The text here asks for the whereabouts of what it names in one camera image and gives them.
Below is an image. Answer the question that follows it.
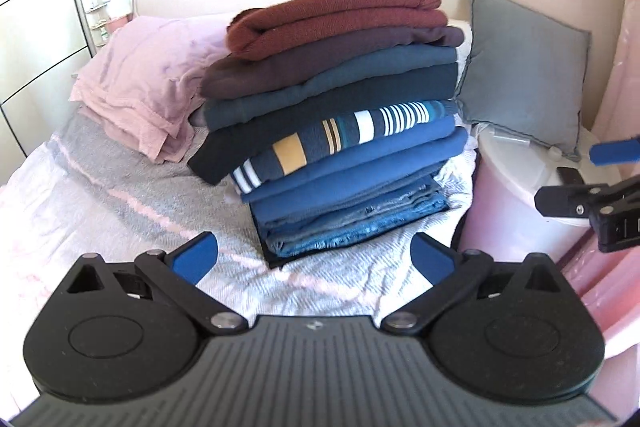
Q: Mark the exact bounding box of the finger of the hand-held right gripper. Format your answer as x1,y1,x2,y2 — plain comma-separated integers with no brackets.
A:
533,177,640,221
588,137,640,166

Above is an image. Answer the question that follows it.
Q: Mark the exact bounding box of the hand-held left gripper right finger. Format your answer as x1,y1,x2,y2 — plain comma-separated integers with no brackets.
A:
381,231,558,335

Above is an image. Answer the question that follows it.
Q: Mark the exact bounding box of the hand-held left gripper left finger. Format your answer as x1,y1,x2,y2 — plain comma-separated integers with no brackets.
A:
66,231,248,335

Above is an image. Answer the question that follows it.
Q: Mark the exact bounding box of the brown knitted cardigan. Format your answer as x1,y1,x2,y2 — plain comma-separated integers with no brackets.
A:
226,0,448,60

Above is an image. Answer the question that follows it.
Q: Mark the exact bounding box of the stack of folded clothes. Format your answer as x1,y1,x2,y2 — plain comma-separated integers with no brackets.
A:
187,24,473,271

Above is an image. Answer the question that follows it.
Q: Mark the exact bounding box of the white round bedside table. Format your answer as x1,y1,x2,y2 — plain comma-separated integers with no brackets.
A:
459,123,608,269

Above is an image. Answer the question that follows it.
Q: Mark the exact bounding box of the pink bed sheet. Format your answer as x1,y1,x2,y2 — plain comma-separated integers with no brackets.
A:
560,232,640,360

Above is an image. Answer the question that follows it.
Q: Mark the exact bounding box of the pink curtain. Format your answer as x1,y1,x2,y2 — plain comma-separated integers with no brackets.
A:
595,0,640,145

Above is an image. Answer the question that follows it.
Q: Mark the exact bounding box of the white grey woven bedspread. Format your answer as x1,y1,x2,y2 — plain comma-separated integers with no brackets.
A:
0,109,482,408

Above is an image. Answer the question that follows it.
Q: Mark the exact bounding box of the grey cushion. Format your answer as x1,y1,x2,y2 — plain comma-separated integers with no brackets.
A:
455,0,592,164

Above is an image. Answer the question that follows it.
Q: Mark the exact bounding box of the pink folded blanket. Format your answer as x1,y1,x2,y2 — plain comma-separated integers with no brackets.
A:
69,16,237,166

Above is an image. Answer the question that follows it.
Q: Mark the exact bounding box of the small corner shelf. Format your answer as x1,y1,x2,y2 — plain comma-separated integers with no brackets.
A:
81,0,115,48

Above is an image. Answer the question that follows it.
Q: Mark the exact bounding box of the white wardrobe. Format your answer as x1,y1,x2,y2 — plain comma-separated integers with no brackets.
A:
0,0,97,188

